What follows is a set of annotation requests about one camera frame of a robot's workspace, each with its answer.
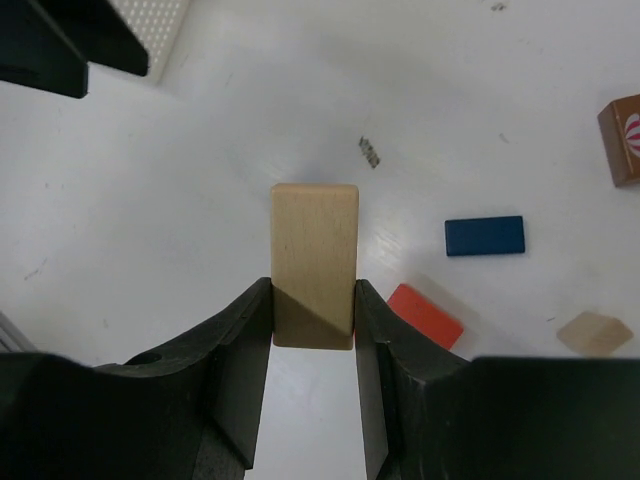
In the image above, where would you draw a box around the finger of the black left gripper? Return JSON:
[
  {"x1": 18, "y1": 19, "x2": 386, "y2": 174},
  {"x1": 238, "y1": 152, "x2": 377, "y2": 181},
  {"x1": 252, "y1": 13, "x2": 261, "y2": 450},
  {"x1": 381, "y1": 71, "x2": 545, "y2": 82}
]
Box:
[
  {"x1": 49, "y1": 0, "x2": 149, "y2": 76},
  {"x1": 1, "y1": 1, "x2": 88, "y2": 99}
]

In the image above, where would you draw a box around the brown balloon wood block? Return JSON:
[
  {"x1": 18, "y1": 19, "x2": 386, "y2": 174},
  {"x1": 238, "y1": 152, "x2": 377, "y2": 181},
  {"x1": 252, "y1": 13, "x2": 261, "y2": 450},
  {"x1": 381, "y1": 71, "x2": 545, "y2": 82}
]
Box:
[{"x1": 598, "y1": 95, "x2": 639, "y2": 187}]

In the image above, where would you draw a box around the small metal screw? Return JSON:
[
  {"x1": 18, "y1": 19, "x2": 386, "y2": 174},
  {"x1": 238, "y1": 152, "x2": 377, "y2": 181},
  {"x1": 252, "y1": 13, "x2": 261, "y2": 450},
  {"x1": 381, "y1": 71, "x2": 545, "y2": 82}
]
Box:
[{"x1": 358, "y1": 137, "x2": 380, "y2": 169}]

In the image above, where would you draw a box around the natural long wood block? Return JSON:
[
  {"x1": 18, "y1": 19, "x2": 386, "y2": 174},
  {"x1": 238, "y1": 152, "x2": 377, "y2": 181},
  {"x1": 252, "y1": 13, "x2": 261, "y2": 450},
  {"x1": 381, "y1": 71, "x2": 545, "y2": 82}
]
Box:
[{"x1": 271, "y1": 183, "x2": 359, "y2": 350}]

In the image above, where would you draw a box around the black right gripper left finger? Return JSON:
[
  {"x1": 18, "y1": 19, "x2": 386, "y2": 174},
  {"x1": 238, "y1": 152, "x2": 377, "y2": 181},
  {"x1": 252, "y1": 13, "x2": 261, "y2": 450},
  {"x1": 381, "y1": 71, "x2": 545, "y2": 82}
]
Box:
[{"x1": 1, "y1": 278, "x2": 272, "y2": 479}]

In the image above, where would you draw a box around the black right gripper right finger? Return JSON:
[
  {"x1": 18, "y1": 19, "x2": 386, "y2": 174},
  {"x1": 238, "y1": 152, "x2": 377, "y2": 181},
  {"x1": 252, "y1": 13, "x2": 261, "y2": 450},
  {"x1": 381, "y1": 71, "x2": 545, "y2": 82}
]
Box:
[{"x1": 355, "y1": 280, "x2": 639, "y2": 479}]

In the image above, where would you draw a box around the blue wood block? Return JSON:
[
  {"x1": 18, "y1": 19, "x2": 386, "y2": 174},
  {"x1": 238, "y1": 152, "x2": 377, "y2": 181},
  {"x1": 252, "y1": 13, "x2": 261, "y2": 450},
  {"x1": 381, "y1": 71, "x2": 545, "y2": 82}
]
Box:
[{"x1": 444, "y1": 216, "x2": 526, "y2": 257}]

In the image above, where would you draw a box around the aluminium rail right side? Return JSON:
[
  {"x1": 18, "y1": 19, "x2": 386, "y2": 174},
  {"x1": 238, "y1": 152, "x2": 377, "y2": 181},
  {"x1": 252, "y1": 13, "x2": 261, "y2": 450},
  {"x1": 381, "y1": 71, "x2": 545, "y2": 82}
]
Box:
[{"x1": 0, "y1": 312, "x2": 36, "y2": 353}]

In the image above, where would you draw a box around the red arch wood block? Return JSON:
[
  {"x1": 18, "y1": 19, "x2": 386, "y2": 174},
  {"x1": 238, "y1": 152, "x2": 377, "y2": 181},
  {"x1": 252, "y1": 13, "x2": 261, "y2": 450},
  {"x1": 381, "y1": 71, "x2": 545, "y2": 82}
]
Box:
[{"x1": 387, "y1": 284, "x2": 464, "y2": 350}]

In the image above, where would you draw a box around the white perforated plastic box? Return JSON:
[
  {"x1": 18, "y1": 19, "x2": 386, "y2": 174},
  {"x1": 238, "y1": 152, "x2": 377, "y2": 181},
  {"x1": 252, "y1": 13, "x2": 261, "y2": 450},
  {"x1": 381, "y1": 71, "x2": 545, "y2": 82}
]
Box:
[{"x1": 111, "y1": 0, "x2": 191, "y2": 85}]

